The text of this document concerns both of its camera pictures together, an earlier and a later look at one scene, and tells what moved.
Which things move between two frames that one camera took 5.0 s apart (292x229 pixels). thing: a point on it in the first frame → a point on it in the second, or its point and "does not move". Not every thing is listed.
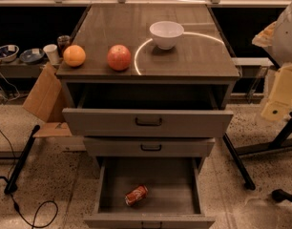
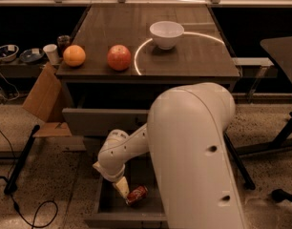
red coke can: (135, 195) does not move
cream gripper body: (286, 37) → (114, 175)
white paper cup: (52, 51) does not move
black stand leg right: (248, 181) does not move
